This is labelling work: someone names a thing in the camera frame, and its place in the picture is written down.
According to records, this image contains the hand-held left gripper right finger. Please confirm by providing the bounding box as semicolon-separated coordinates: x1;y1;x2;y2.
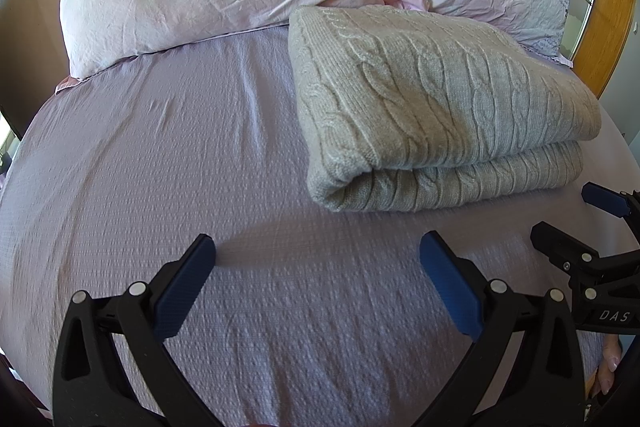
419;230;587;427

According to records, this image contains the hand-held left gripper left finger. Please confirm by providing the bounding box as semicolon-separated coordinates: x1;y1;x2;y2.
52;233;221;427

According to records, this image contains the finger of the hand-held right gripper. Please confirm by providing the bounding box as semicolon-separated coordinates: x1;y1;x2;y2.
530;221;602;280
581;181;640;223

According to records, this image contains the person's right hand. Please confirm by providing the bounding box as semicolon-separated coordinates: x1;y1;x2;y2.
585;336;624;399

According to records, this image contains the folded grey cable-knit blanket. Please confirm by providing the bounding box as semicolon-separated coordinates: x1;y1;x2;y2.
288;5;602;214

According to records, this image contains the lilac bed sheet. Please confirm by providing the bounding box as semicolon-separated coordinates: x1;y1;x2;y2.
0;25;640;427

